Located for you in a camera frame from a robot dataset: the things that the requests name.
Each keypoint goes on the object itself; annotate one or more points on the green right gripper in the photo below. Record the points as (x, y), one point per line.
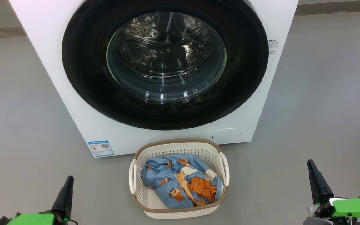
(355, 209)

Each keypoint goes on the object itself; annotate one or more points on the cream perforated laundry basket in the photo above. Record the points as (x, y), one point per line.
(180, 148)

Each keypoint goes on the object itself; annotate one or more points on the white front-load washing machine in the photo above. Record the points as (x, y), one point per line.
(45, 68)

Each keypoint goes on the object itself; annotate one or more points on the round filter cover flap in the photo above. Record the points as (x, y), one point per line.
(227, 136)

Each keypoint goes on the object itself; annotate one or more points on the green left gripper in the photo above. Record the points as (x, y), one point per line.
(31, 219)

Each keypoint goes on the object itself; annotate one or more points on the small printed text label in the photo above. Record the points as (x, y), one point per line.
(273, 47)

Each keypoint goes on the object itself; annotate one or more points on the blue garment small cartoon prints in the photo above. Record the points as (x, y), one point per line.
(158, 175)

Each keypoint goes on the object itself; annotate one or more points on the blue garment large orange print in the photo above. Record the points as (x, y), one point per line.
(200, 187)

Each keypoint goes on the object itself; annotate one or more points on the dark grey washer door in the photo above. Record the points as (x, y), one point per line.
(86, 78)

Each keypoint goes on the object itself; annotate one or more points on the blue energy label sticker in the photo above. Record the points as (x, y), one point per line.
(101, 148)

